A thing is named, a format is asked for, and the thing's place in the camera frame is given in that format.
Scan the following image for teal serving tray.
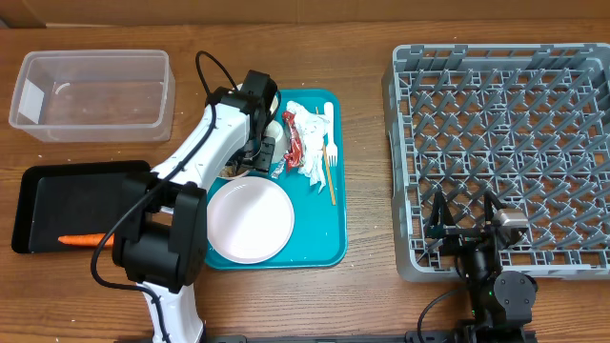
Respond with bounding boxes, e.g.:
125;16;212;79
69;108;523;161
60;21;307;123
206;89;348;271

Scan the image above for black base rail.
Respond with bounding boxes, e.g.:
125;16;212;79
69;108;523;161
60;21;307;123
113;330;539;343

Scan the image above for black waste tray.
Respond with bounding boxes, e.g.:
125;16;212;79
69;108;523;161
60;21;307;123
11;160;150;253

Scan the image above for orange carrot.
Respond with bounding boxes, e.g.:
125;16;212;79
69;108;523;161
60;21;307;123
57;233;105;248

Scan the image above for white bowl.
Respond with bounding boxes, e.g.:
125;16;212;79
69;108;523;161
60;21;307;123
219;91;282;180

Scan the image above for crumpled white napkin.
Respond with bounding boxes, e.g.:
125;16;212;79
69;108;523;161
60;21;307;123
287;100;330;193

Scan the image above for red snack wrapper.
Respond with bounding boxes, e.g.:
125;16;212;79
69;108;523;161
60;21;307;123
272;111;304;179

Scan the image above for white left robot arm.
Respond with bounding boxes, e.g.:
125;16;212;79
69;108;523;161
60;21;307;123
109;71;279;342

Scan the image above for white paper cup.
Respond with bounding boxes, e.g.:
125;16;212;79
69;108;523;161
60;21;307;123
265;120;290;164

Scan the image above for white plastic fork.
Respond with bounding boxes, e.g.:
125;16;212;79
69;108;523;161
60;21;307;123
324;102;338;167

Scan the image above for pink round plate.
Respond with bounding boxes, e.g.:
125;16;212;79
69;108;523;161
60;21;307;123
208;176;295;264

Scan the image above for wooden chopstick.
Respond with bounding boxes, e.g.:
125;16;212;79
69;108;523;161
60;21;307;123
315;105;336;206

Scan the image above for clear plastic bin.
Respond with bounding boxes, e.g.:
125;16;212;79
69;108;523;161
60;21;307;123
9;50;175;143

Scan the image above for grey dishwasher rack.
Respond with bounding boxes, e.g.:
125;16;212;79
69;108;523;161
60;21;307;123
382;43;609;282

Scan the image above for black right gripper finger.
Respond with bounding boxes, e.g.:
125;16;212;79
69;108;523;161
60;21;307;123
428;191;451;228
483;191;506;224

